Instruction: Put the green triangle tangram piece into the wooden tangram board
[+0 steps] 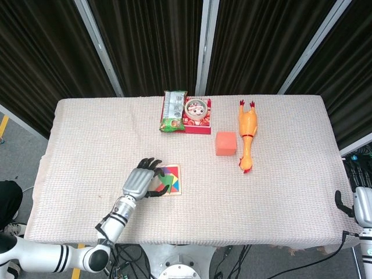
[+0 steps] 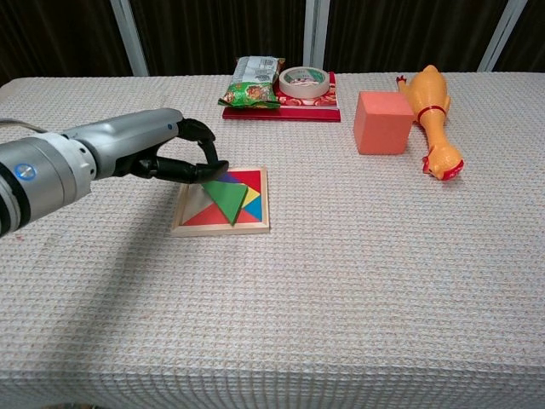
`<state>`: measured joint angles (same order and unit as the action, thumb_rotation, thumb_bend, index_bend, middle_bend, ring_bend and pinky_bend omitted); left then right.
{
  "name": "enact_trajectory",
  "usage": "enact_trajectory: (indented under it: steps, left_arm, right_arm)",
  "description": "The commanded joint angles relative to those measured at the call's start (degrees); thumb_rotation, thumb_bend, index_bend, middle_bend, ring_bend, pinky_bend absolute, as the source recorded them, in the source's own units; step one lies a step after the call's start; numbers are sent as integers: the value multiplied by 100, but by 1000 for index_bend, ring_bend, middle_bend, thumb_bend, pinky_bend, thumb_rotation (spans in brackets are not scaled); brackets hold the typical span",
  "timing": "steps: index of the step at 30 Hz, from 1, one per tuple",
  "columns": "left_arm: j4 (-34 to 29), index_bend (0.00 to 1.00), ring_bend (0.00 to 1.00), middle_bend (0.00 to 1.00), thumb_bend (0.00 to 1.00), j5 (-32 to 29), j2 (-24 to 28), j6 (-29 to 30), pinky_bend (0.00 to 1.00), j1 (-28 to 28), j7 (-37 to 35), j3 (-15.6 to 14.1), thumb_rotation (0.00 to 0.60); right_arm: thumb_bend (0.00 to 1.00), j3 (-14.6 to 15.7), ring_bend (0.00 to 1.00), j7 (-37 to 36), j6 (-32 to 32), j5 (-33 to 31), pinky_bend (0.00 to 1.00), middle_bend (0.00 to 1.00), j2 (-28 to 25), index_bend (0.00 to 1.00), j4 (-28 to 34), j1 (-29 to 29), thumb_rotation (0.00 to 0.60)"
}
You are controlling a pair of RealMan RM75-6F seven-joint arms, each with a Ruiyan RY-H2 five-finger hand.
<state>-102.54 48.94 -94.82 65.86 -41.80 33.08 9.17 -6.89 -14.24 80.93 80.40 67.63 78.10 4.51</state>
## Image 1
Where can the dark curtain panel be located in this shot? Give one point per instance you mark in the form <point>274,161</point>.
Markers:
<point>151,43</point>
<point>255,43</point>
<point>351,72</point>
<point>37,58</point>

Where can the purple tangram triangle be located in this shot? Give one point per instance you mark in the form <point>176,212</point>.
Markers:
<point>165,169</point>

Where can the white sneaker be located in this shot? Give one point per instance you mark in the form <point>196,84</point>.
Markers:
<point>16,229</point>

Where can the orange rubber chicken toy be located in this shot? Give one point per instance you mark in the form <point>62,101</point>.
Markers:
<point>248,122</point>

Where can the yellow tangram square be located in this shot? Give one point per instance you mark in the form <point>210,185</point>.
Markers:
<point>175,181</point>

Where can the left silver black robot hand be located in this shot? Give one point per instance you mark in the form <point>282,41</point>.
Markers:
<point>138,183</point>

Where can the green circuit board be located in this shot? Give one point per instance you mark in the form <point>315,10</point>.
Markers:
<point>119,274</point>

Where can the green snack bag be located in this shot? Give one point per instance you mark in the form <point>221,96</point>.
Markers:
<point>173,110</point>

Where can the beige waffle tablecloth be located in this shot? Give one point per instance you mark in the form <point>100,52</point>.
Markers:
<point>218,209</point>

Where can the orange foam cube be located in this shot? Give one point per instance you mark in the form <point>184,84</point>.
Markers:
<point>226,143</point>

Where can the large red tangram triangle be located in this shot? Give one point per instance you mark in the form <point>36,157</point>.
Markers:
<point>174,191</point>

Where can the grey metal frame rail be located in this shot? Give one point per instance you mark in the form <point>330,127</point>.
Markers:
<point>26,125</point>
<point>357,147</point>

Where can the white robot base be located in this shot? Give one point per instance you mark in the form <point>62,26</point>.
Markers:
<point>177,258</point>

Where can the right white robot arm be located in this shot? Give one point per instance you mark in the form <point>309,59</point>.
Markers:
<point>366,255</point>

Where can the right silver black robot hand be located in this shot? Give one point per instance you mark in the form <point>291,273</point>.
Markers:
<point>364,206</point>

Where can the red box with bowl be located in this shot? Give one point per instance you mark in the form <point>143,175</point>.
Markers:
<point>200,128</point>

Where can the black trouser leg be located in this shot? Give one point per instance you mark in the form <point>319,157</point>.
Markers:
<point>10,200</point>

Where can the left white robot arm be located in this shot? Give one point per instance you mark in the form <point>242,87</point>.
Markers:
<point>113,226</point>

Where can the orange-red tangram triangle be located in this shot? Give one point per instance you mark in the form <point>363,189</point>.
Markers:
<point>173,171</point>

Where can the blue tangram triangle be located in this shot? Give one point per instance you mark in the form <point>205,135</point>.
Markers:
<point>176,188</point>

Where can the colourful tangram puzzle board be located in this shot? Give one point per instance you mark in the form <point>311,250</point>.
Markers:
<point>174,195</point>

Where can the grey metal frame post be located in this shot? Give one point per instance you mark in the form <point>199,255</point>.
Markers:
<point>314,43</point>
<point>98,46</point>
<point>205,43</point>

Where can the beige masking tape roll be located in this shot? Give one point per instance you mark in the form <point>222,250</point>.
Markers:
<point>186,110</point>

